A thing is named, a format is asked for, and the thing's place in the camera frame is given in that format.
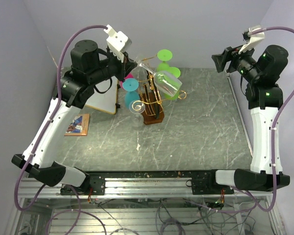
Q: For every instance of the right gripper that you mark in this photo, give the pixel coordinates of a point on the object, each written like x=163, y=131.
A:
x=230, y=54

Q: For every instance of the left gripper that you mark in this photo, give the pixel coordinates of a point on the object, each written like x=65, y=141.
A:
x=125, y=67

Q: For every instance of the pink plastic wine glass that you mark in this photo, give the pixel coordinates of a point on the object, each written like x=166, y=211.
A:
x=130, y=75

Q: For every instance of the blue plastic wine glass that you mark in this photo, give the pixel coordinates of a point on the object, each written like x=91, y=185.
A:
x=130, y=86

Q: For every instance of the green wine glass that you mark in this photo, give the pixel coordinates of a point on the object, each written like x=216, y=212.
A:
x=172, y=83
x=164, y=55

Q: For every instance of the green wine glass front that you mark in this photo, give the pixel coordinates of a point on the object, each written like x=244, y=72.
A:
x=172, y=83

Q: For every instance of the clear plastic cup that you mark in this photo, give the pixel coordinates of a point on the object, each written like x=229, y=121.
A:
x=136, y=108
x=159, y=77

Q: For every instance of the clear plastic cup front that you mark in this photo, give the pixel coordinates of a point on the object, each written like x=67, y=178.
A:
x=136, y=108

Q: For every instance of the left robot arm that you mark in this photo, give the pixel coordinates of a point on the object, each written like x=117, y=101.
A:
x=90, y=66

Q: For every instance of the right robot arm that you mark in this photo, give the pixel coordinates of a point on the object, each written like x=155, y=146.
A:
x=265, y=100

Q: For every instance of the framed picture card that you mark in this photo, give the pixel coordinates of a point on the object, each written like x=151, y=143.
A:
x=79, y=126

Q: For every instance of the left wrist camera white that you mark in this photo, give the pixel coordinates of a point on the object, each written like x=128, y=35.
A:
x=117, y=42

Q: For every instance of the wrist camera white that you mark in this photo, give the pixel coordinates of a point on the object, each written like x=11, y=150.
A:
x=117, y=42
x=251, y=39

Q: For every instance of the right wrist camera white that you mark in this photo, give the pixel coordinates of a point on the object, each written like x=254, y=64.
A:
x=251, y=39

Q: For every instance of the small whiteboard yellow frame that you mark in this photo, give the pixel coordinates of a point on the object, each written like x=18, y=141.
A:
x=105, y=102

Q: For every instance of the gold wire glass rack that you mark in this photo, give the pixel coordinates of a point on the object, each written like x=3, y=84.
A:
x=153, y=99

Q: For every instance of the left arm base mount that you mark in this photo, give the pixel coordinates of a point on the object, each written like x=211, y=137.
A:
x=83, y=183

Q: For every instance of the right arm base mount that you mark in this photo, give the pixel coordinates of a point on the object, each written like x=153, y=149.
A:
x=204, y=182

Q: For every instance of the aluminium rail frame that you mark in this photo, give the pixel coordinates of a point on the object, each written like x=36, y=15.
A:
x=147, y=206

